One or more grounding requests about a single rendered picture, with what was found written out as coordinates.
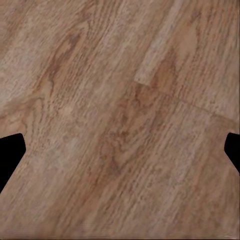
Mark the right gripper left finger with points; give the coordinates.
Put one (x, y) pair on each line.
(12, 149)

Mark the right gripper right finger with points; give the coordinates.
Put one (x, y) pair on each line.
(232, 149)

